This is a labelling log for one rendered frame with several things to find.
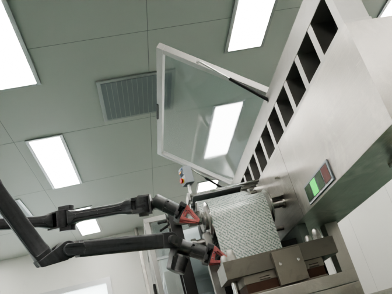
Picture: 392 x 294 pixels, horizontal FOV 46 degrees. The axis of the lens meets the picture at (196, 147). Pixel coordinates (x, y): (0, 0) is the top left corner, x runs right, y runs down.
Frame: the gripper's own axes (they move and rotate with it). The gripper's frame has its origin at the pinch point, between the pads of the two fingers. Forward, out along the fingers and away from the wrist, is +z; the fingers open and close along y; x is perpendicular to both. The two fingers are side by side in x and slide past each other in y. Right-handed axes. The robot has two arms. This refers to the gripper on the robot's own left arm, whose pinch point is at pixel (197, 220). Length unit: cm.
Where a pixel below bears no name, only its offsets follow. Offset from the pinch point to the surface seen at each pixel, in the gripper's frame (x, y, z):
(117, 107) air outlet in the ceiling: 105, -158, -110
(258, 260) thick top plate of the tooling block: -11.5, 27.9, 25.7
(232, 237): -2.2, 8.1, 15.4
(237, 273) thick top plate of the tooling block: -18.6, 27.8, 21.0
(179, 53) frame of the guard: 56, 22, -37
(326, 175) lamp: 17, 50, 33
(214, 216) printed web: 2.2, 8.1, 5.9
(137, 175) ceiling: 114, -321, -103
